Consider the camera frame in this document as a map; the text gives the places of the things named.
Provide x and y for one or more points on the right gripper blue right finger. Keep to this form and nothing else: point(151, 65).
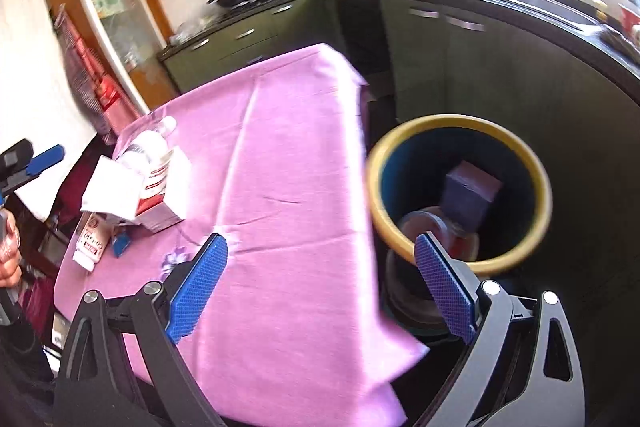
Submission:
point(455, 302)

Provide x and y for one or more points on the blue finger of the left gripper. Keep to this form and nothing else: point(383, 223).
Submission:
point(45, 160)

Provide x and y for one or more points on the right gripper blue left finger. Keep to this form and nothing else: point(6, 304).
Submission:
point(190, 285)

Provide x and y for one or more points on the white pill bottle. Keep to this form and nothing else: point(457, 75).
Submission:
point(92, 236)

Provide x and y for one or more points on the blue white sachet wrapper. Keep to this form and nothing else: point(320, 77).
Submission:
point(121, 241)

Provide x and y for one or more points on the clear plastic bottle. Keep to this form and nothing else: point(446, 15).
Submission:
point(149, 147)

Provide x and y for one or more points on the pink cardboard box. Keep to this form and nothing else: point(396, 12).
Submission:
point(467, 195)

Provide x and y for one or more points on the red white milk carton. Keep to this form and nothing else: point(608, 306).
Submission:
point(167, 195)

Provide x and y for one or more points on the steel kitchen sink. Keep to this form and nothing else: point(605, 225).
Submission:
point(560, 11)

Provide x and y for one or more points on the person left hand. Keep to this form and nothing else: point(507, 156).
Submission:
point(10, 268)

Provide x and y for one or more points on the round stool under bin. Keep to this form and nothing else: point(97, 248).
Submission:
point(410, 303)

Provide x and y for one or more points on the red checked apron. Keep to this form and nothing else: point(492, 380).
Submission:
point(97, 92)

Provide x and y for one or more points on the white paper sheet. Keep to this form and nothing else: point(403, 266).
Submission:
point(116, 186)

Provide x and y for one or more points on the pink floral tablecloth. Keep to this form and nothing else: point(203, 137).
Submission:
point(293, 334)

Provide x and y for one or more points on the blue bin with yellow rim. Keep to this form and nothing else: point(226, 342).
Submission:
point(406, 171)

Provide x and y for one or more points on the plastic bag on counter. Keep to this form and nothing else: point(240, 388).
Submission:
point(190, 28)

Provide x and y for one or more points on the green lower cabinets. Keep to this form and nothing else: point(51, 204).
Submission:
point(424, 59)

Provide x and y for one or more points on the black stone countertop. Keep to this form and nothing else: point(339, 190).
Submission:
point(579, 35)

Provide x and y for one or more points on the red mug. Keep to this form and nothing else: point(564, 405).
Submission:
point(628, 19)

